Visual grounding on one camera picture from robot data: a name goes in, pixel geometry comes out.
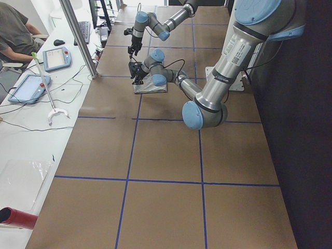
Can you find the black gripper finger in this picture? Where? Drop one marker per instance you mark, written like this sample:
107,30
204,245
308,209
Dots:
132,51
138,81

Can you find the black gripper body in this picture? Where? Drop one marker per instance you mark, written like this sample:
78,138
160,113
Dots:
139,73
135,41

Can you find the navy white striped polo shirt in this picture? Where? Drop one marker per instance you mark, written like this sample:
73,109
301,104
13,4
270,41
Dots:
148,86

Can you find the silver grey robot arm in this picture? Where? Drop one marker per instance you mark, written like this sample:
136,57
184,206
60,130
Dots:
162,30
255,22

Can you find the black keyboard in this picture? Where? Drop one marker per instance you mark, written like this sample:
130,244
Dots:
84,27

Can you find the blue teach pendant far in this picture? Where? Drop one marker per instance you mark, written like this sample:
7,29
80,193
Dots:
56,59

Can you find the blue teach pendant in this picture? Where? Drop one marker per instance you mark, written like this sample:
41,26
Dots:
28,91
56,59

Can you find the black computer mouse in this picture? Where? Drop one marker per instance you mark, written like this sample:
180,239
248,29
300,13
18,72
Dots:
58,42

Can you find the white reacher grabber tool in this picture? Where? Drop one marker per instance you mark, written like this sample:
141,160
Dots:
54,110

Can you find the blue teach pendant near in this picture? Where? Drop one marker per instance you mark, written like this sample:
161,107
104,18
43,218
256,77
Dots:
28,91

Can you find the seated person in grey shirt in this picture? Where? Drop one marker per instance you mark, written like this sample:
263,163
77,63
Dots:
17,41

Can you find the clear plastic sheet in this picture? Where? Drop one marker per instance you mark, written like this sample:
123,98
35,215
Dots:
21,181

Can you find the red cylinder tube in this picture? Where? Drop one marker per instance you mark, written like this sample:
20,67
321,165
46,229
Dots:
17,218

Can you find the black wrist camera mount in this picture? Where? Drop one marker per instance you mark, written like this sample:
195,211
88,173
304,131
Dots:
128,31

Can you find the aluminium frame post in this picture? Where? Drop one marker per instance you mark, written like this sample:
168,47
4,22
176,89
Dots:
73,23

